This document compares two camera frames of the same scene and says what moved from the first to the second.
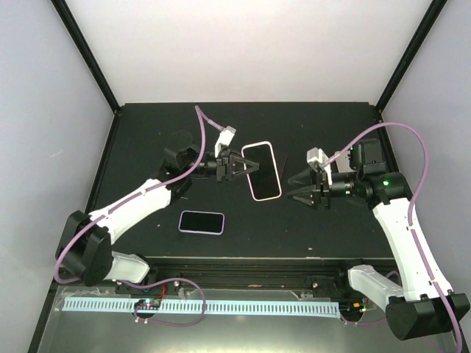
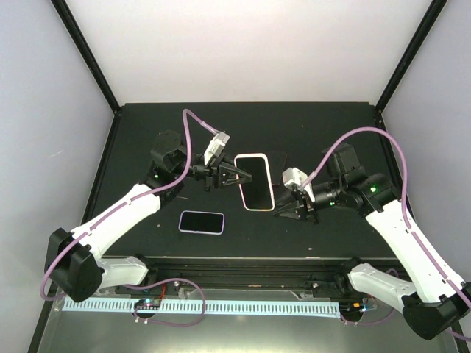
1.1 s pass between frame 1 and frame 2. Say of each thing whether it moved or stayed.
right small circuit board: stayed
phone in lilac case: stayed
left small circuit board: stayed
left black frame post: stayed
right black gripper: moved
